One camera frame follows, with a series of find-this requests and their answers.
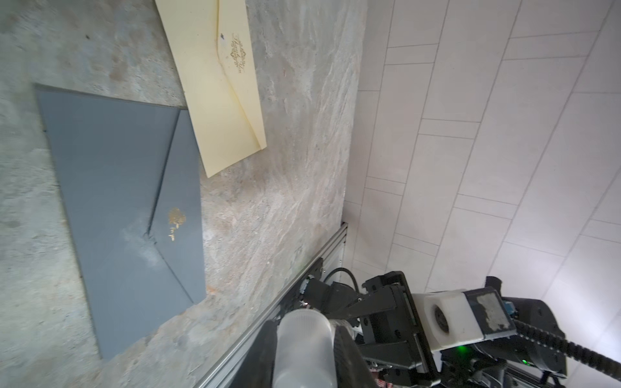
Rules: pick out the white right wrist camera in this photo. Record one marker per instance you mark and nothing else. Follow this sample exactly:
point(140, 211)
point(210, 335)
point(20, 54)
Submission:
point(456, 318)

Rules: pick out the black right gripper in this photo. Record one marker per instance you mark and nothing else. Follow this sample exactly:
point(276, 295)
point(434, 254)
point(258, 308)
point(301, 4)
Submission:
point(393, 338)

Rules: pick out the grey envelope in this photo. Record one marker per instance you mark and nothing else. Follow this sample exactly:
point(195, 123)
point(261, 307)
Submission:
point(129, 175)

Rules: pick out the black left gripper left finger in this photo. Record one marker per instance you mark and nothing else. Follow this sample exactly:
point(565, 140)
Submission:
point(256, 370)

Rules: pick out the white glue stick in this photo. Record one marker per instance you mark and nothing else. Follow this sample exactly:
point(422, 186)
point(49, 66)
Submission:
point(304, 355)

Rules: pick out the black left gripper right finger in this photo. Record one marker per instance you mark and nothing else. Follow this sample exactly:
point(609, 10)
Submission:
point(351, 369)

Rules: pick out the cream yellow envelope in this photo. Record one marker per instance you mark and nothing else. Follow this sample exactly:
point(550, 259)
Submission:
point(211, 44)

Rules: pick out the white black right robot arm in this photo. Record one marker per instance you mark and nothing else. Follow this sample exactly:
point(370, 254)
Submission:
point(535, 356)

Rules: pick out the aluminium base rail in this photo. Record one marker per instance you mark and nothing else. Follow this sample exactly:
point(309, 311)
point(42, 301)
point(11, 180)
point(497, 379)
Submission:
point(329, 257)

